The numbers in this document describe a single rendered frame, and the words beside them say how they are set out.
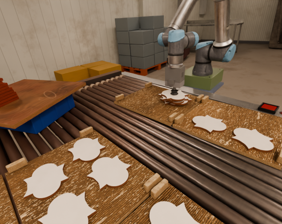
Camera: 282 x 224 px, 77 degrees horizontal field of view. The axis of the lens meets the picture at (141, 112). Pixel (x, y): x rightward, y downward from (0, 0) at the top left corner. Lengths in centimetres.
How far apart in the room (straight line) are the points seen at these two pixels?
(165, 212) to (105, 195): 18
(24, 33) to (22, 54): 39
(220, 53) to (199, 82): 25
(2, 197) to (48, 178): 13
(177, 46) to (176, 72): 13
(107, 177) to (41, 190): 19
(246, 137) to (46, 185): 72
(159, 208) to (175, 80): 62
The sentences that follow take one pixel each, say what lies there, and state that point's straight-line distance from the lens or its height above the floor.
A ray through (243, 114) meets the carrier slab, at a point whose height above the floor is 94.
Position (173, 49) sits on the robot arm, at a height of 123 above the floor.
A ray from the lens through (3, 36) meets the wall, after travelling 410.
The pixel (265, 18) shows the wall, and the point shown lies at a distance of 978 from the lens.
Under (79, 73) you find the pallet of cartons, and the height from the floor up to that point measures 39.
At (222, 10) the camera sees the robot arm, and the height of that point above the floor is 138.
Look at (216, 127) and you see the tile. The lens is 81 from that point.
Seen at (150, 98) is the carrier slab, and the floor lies 94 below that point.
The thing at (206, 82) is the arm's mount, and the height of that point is 92.
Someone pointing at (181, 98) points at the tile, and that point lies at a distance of 95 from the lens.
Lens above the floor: 138
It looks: 28 degrees down
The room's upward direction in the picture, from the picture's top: 4 degrees counter-clockwise
